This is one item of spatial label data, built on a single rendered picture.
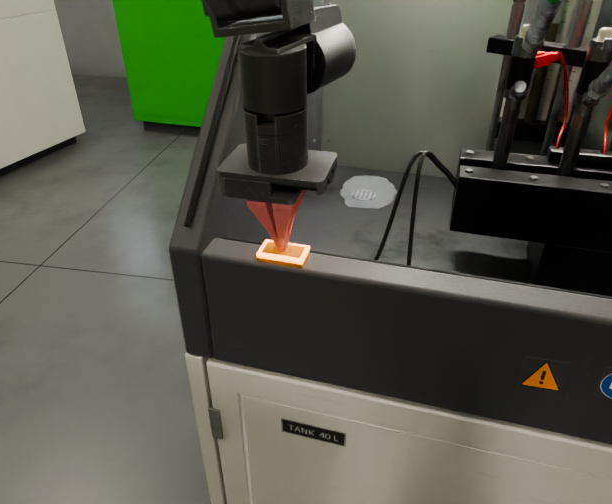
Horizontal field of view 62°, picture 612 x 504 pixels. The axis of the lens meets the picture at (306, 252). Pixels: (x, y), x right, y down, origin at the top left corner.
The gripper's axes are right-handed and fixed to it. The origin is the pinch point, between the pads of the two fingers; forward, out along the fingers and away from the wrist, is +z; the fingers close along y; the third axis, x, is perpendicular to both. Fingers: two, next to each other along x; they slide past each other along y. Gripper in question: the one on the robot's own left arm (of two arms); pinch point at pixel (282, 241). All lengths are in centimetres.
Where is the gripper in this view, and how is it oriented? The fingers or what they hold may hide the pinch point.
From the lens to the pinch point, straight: 53.7
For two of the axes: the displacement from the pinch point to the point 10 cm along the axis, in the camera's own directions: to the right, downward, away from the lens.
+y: -9.6, -1.4, 2.3
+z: 0.2, 8.2, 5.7
